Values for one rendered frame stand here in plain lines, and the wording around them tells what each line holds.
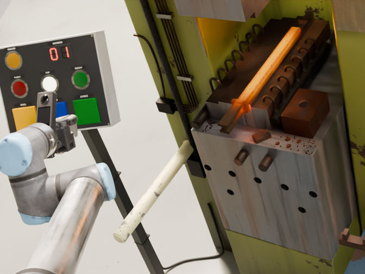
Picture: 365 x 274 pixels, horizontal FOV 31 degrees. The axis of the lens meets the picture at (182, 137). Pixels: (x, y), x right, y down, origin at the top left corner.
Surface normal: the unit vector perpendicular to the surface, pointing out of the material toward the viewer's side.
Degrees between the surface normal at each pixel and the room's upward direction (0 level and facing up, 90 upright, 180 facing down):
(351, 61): 90
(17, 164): 55
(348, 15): 90
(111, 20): 0
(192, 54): 90
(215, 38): 90
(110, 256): 0
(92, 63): 60
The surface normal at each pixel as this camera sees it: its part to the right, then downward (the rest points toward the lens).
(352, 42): -0.51, 0.66
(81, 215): 0.64, -0.73
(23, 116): -0.24, 0.22
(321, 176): 0.82, 0.18
